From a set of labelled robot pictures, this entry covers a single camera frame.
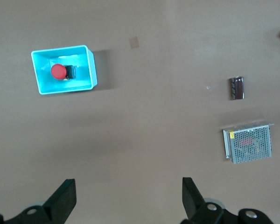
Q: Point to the metal mesh power supply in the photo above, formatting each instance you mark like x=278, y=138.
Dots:
x=249, y=144

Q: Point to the dark brown cylindrical capacitor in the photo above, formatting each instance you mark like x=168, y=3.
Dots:
x=237, y=88

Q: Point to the cyan plastic box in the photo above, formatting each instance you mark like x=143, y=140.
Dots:
x=84, y=81

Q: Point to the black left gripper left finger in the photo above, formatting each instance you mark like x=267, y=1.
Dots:
x=60, y=200

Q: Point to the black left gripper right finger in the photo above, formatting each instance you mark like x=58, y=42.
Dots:
x=193, y=200

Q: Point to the red push button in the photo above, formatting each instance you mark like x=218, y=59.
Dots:
x=58, y=72

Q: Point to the brown tape patch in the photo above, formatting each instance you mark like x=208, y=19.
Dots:
x=133, y=42

